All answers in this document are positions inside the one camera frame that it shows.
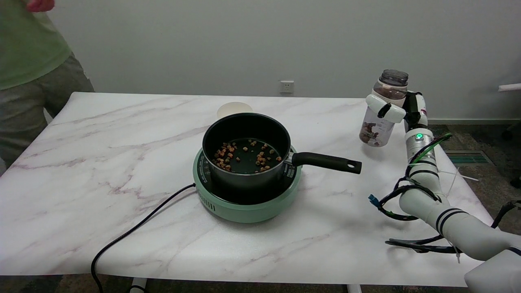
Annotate person's left hand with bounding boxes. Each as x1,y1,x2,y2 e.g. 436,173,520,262
26,0,55,13

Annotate white robot body shell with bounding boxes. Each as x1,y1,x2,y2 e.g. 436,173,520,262
464,249,521,293

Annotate black power cable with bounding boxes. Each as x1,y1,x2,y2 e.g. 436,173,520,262
90,183,197,293

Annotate floor vent grille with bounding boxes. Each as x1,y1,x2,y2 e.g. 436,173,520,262
444,150,495,165

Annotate clear bottle with brown food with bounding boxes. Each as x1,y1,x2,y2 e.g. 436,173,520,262
359,69,409,148

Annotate brown food pieces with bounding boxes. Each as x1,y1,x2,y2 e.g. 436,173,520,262
213,140,283,172

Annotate green robot cable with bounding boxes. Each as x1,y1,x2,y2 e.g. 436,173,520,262
411,133,453,165

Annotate cream round lid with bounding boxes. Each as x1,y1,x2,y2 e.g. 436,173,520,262
217,102,254,120

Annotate green induction cooker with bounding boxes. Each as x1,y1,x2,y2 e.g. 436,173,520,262
193,144,302,223

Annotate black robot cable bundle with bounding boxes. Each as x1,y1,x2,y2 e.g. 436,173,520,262
377,179,521,255

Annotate black saucepan with handle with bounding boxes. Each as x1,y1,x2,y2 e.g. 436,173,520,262
202,113,362,190

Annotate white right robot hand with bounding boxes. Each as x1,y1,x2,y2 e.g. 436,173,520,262
365,90,429,131

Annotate person in green shirt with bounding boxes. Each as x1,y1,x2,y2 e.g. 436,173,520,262
0,0,95,167

